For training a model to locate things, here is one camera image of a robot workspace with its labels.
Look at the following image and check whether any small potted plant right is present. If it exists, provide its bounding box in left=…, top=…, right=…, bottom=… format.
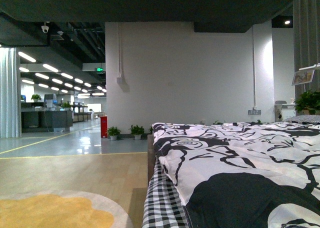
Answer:
left=129, top=124, right=145, bottom=140

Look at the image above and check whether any small potted plant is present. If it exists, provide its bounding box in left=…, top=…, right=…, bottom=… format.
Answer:
left=129, top=124, right=145, bottom=140
left=107, top=126, right=121, bottom=141

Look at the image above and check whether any small potted plant left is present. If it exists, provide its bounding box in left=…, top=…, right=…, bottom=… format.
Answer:
left=107, top=126, right=121, bottom=141

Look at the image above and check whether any red fire extinguisher box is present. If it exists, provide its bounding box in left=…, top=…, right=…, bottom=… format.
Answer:
left=100, top=116, right=108, bottom=139

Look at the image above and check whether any black white checkered bed sheet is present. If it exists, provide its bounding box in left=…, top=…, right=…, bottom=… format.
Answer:
left=141, top=160, right=188, bottom=228

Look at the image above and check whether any black and white floral duvet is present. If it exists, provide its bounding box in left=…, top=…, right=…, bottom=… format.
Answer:
left=152, top=122, right=320, bottom=228

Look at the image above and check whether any dark office reception counter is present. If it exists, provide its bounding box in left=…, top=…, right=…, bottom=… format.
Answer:
left=21, top=110, right=73, bottom=133

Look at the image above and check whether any framed picture on shelf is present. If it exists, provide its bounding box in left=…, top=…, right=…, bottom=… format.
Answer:
left=291, top=69, right=315, bottom=86

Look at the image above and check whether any large green plant by bed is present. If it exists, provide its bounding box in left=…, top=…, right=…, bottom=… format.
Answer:
left=295, top=90, right=320, bottom=115

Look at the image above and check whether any white curtain left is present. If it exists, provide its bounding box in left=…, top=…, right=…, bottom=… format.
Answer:
left=0, top=48, right=22, bottom=138

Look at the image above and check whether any checkered pillow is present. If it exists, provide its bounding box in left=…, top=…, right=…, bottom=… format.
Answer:
left=283, top=115, right=320, bottom=125

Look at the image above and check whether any yellow and grey round rug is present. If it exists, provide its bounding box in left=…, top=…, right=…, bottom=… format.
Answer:
left=0, top=190, right=134, bottom=228

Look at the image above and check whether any grey curtain right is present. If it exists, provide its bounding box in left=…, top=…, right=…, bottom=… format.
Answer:
left=292, top=0, right=320, bottom=99

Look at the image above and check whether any grey wall power outlet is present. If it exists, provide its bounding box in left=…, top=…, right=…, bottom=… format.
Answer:
left=247, top=109, right=262, bottom=116

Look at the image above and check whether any white dome security camera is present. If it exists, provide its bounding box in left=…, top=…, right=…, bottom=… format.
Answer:
left=41, top=24, right=49, bottom=34

